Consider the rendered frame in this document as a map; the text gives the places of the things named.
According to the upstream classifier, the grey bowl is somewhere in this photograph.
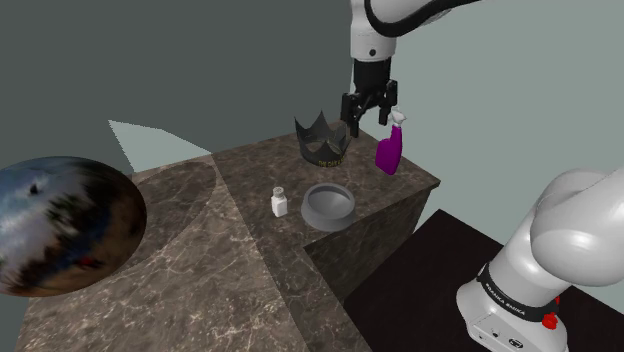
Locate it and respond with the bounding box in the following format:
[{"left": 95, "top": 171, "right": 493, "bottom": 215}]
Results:
[{"left": 300, "top": 182, "right": 357, "bottom": 233}]

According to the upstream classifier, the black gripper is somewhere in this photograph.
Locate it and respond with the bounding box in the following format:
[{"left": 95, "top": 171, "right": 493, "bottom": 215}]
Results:
[{"left": 340, "top": 57, "right": 399, "bottom": 139}]

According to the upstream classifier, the black crown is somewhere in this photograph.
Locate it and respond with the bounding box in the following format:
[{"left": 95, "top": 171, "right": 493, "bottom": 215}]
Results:
[{"left": 294, "top": 110, "right": 353, "bottom": 169}]

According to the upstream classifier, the large landscape-patterned sphere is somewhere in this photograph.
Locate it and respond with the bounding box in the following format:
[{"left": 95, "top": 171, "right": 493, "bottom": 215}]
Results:
[{"left": 0, "top": 155, "right": 148, "bottom": 298}]

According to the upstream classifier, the dark robot stand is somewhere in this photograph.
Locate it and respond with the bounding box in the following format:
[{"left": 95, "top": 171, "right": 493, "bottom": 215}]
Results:
[{"left": 342, "top": 208, "right": 624, "bottom": 352}]

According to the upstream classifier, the white salt shaker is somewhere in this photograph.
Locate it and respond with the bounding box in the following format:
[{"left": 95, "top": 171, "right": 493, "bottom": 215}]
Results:
[{"left": 270, "top": 186, "right": 289, "bottom": 219}]

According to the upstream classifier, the purple spray bottle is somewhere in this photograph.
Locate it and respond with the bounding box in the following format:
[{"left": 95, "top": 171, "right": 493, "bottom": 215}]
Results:
[{"left": 374, "top": 109, "right": 408, "bottom": 176}]

